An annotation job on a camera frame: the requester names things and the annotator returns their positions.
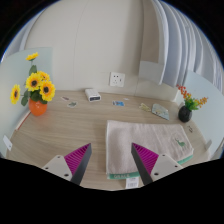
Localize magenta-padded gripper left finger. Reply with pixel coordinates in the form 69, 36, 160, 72
42, 143, 93, 186

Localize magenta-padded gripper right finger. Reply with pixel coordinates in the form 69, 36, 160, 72
130, 143, 184, 186

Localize small white box device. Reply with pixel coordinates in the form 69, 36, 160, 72
84, 87, 102, 103

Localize wide grey curtain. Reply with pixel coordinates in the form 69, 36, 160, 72
149, 0, 224, 98

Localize small frosted desk divider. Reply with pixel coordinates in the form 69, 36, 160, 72
138, 59, 166, 86

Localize large frosted desk divider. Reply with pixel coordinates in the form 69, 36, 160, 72
181, 69, 224, 158

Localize pale yellow-green sticker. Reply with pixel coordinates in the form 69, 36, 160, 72
138, 102, 152, 113

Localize beige towel with green trim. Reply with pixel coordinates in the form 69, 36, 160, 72
105, 119, 195, 190

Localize white wall socket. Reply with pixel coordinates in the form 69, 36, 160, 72
109, 71, 126, 88

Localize frosted desk divider with label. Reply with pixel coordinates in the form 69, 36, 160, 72
0, 46, 54, 158

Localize sunflowers in orange vase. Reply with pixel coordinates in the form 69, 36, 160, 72
9, 52, 57, 117

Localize narrow grey curtain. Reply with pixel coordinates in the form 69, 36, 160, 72
4, 18, 38, 59

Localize orange flowers in black vase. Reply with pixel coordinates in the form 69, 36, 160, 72
175, 83, 209, 123

